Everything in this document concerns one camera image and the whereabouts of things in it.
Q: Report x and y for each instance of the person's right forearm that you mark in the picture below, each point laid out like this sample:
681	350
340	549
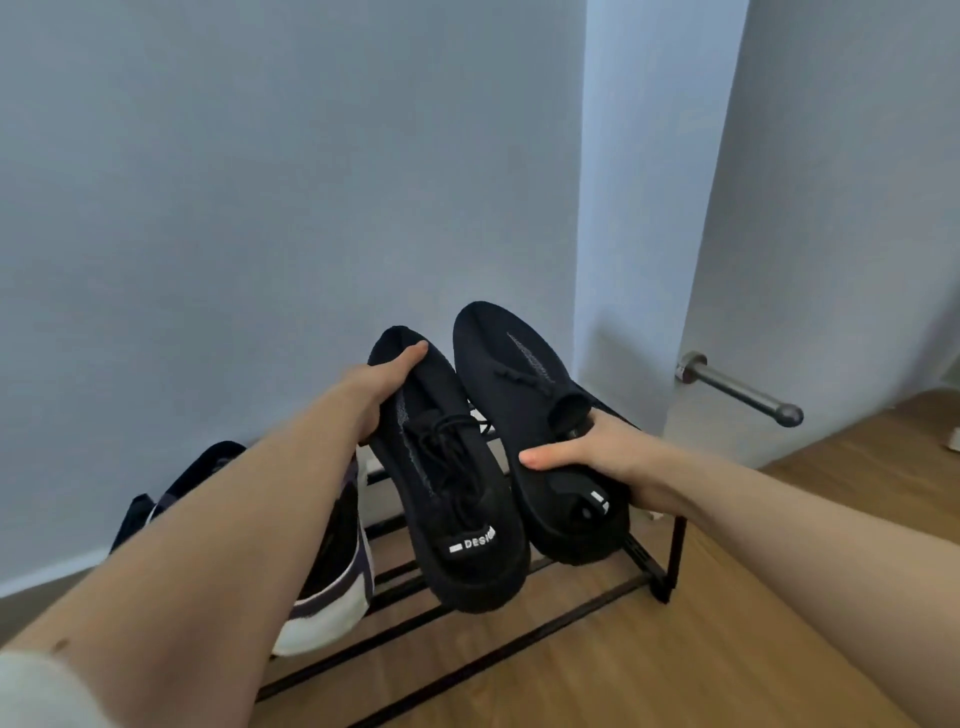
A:
810	559

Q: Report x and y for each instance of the black knit sneaker with laces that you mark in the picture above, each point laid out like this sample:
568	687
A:
450	487

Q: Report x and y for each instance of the metal door stopper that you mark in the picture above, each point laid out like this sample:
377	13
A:
739	391

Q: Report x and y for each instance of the person's right hand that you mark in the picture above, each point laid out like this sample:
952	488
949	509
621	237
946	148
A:
609	454

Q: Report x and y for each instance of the person's left forearm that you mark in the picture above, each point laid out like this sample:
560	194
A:
202	555

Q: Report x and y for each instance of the black metal shoe rack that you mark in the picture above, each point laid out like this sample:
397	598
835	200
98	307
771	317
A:
480	607

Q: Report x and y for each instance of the white sleeve cuff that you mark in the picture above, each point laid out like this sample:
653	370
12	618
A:
45	694

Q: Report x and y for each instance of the white door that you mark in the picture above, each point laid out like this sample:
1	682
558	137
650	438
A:
825	225

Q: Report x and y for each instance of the white and purple sneaker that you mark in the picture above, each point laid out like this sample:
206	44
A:
330	577

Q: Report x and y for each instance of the person's right thumb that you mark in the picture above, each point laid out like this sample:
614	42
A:
553	455

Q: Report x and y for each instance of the person's left thumb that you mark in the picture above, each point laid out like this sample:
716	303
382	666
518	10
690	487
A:
406	355

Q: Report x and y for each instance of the person's left hand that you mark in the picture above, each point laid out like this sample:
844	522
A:
373	391

